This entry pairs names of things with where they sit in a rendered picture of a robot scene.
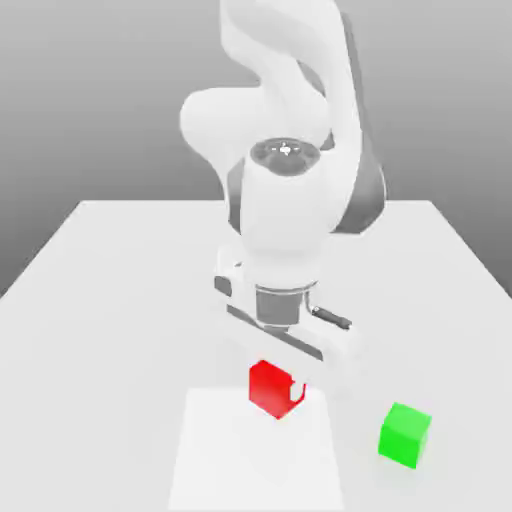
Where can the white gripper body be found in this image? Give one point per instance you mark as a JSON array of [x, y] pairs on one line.
[[320, 344]]

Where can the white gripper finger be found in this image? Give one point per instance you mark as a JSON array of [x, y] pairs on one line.
[[298, 391]]

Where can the small red cube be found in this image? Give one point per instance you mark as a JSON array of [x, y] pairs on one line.
[[268, 388]]

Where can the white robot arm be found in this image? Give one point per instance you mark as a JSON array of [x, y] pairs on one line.
[[288, 208]]

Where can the small green cube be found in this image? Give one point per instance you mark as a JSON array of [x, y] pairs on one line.
[[402, 438]]

